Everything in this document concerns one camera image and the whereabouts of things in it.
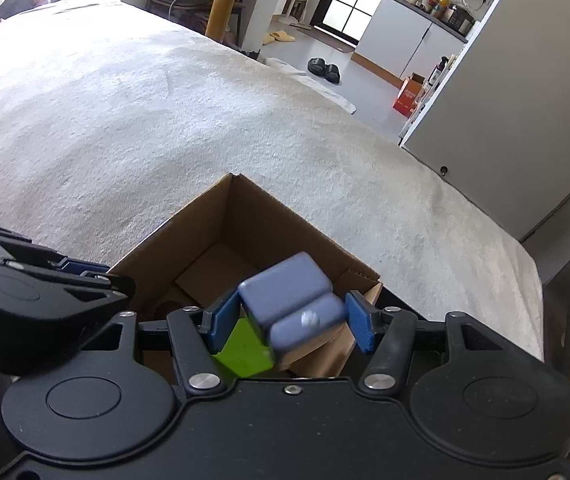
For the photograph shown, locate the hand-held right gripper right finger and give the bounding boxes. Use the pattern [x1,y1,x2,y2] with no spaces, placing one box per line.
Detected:
[345,291,520,393]

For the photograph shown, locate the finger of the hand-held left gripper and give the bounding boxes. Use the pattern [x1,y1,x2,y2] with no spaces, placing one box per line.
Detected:
[62,271,136,312]
[0,212,110,275]

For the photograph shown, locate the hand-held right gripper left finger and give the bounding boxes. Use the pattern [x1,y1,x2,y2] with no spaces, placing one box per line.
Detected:
[77,290,242,396]

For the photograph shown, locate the green hexagonal block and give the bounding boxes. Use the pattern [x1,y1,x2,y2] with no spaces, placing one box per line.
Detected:
[212,317,276,379]

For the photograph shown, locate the grey-blue block toy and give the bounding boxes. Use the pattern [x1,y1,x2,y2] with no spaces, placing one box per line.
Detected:
[238,252,348,370]

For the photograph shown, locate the cardboard box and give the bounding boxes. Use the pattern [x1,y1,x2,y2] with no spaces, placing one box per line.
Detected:
[107,173,383,380]

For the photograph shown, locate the orange carton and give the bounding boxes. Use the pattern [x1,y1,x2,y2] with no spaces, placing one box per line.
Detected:
[393,73,428,118]

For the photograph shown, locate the black bottle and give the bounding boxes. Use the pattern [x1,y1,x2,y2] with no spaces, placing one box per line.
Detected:
[430,56,449,87]

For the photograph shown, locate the dark stool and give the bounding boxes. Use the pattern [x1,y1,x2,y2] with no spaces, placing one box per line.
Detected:
[145,0,246,41]

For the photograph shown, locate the brown door mat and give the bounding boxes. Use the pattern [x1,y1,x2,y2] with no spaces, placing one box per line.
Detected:
[296,25,356,54]

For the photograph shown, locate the white kitchen cabinet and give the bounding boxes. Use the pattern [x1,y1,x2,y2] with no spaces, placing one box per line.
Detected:
[354,0,469,83]

